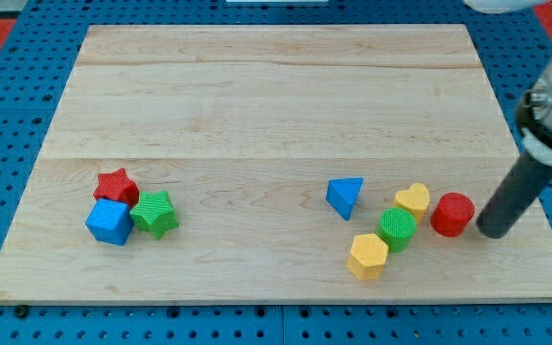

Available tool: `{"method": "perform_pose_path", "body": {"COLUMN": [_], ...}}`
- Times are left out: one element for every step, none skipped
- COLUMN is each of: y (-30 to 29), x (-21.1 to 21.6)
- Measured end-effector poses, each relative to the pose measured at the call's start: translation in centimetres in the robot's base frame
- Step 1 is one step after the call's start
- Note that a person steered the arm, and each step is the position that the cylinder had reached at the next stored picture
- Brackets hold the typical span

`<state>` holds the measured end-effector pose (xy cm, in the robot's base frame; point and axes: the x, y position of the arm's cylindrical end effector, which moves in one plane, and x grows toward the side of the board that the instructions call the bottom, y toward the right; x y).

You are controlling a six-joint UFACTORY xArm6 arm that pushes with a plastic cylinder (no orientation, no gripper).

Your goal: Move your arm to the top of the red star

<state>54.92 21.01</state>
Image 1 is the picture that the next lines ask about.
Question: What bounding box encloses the green star block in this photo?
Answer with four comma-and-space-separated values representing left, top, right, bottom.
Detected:
129, 191, 179, 241

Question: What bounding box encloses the red star block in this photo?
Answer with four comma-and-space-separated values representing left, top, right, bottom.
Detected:
93, 168, 140, 208

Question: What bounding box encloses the light wooden board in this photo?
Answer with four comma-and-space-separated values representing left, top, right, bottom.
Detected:
0, 24, 552, 306

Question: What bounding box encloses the blue triangle block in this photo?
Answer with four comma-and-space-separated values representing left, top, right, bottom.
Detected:
326, 177, 364, 220

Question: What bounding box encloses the yellow hexagon block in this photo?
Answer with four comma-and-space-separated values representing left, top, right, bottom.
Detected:
346, 233, 389, 281

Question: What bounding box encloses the green cylinder block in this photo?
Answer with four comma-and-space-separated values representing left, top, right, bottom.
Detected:
376, 207, 417, 253

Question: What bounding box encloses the yellow heart block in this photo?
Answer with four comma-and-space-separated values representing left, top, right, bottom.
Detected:
393, 182, 430, 223

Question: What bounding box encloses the blue cube block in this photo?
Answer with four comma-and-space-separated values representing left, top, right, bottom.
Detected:
85, 198, 134, 246

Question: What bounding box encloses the red cylinder block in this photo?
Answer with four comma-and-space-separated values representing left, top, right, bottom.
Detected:
430, 192, 475, 238

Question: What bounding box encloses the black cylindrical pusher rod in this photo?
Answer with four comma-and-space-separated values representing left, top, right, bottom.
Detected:
476, 151, 552, 239

